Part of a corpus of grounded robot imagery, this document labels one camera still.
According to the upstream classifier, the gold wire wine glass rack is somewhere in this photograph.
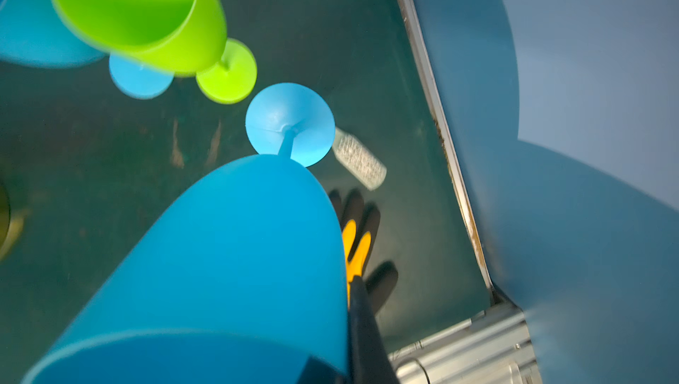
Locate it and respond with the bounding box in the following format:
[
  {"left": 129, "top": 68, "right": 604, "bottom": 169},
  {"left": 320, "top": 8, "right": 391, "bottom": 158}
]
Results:
[{"left": 1, "top": 182, "right": 29, "bottom": 260}]

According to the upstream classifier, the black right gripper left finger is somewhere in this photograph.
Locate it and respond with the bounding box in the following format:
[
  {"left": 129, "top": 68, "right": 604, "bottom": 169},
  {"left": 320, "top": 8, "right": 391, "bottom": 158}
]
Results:
[{"left": 296, "top": 357, "right": 346, "bottom": 384}]

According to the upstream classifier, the green wine glass front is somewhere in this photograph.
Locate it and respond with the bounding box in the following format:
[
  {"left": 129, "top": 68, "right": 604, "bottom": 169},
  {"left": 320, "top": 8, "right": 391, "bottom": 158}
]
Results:
[{"left": 51, "top": 0, "right": 257, "bottom": 104}]

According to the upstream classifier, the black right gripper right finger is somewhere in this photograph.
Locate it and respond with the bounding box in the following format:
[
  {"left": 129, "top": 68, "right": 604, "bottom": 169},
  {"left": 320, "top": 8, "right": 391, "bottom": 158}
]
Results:
[{"left": 348, "top": 276, "right": 399, "bottom": 384}]

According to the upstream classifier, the blue wine glass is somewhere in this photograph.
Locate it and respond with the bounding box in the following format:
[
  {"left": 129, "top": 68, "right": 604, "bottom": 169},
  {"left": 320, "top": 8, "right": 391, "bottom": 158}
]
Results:
[
  {"left": 1, "top": 0, "right": 174, "bottom": 99},
  {"left": 24, "top": 83, "right": 349, "bottom": 383}
]

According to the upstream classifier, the white bottle brush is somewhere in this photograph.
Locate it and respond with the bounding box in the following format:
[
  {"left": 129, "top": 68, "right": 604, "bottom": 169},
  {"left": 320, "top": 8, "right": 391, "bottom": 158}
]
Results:
[{"left": 332, "top": 128, "right": 387, "bottom": 191}]

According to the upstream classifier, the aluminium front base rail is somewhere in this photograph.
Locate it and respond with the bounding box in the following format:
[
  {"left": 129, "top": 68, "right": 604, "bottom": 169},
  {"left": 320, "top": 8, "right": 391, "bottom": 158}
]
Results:
[{"left": 390, "top": 303, "right": 543, "bottom": 383}]

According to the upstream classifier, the yellow work glove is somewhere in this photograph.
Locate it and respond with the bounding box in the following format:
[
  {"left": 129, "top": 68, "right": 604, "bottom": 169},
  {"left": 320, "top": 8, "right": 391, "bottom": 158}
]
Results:
[{"left": 328, "top": 190, "right": 399, "bottom": 314}]

